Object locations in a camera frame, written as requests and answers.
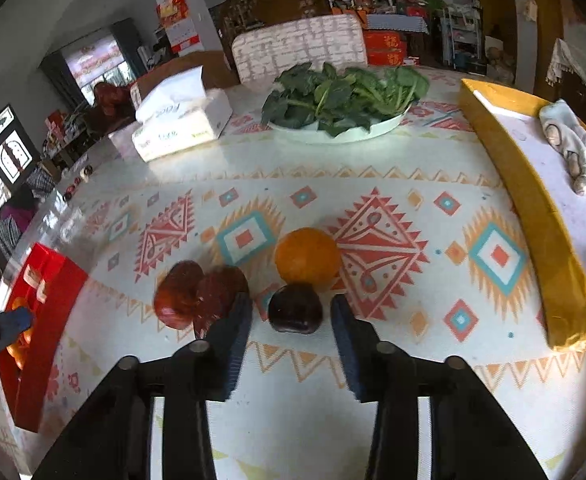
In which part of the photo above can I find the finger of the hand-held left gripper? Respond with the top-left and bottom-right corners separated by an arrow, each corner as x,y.
0,306 -> 36,373

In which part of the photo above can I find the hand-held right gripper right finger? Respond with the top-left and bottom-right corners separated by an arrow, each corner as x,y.
329,294 -> 549,480

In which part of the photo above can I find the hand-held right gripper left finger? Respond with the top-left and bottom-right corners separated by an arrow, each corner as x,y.
33,291 -> 254,480

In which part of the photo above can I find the red jujube date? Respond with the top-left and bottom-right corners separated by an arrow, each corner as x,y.
193,265 -> 250,341
153,260 -> 206,331

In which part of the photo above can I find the red box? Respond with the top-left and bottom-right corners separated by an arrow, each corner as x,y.
0,242 -> 90,433

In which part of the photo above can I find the dark purple plum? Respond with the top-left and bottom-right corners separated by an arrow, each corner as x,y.
267,282 -> 324,335

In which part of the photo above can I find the white tissue box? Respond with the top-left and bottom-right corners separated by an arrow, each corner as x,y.
130,66 -> 234,163

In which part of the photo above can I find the white oval plate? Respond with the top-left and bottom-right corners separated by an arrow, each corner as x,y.
267,107 -> 409,145

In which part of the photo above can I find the yellow box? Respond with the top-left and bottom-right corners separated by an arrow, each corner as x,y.
458,77 -> 586,352

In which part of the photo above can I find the green curtain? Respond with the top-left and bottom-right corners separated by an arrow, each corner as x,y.
110,17 -> 146,81
40,55 -> 81,106

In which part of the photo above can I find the plate of green spinach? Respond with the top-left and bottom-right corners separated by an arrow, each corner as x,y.
260,61 -> 430,137

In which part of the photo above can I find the white patterned chair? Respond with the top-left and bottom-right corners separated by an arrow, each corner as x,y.
230,14 -> 369,85

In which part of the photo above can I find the white work glove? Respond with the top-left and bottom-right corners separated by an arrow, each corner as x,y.
539,99 -> 586,211

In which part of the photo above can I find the blue checkered cloth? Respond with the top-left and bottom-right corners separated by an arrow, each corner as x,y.
365,14 -> 430,35

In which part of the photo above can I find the metal storage rack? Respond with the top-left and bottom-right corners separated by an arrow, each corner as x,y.
440,5 -> 489,73

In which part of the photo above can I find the white lace cloth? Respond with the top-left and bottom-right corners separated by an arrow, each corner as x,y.
546,37 -> 586,126

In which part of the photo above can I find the red wall calendar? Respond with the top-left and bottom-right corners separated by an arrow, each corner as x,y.
157,0 -> 199,56

